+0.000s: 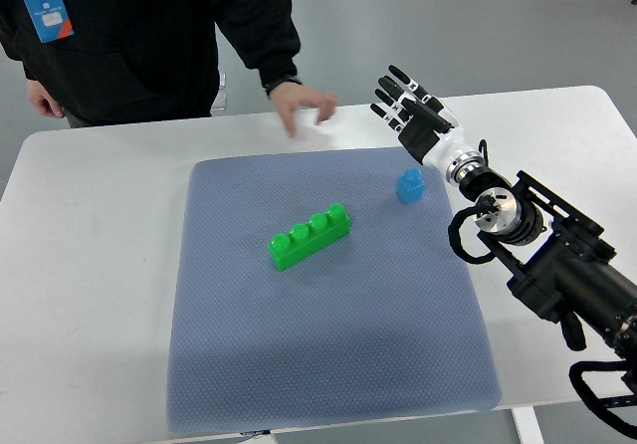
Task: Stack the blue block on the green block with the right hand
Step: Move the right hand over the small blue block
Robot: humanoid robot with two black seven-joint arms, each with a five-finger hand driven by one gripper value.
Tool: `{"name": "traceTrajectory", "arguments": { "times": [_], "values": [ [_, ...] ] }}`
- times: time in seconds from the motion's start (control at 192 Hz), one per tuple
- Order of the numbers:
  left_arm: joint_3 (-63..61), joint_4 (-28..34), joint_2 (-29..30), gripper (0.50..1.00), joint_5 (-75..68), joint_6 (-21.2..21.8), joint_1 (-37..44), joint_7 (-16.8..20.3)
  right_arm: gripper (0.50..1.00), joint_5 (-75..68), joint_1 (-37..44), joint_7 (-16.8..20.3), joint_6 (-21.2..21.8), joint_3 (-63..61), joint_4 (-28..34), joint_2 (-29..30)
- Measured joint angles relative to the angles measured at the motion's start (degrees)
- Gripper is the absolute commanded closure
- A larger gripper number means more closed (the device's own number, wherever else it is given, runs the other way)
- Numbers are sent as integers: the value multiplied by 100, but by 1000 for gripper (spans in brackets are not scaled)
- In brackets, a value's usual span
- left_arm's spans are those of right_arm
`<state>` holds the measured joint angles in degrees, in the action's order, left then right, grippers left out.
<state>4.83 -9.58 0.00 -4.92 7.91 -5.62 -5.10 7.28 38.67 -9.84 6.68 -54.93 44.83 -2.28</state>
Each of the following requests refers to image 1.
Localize person's left hand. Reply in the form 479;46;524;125
270;82;338;137

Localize person's right hand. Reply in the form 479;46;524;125
27;80;65;118

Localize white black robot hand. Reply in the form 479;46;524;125
370;65;490;188

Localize small blue block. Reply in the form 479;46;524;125
396;167;425;204

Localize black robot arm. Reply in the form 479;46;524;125
448;140;636;438

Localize long green block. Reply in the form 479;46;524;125
268;203;351;272

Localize lower metal floor plate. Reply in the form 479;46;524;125
210;92;227;112

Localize blue ID badge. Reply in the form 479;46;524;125
23;0;74;43

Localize person in black hoodie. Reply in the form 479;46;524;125
1;0;301;125

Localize grey-blue textured mat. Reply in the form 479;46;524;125
167;147;502;434

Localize white table leg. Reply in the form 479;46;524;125
511;406;544;444

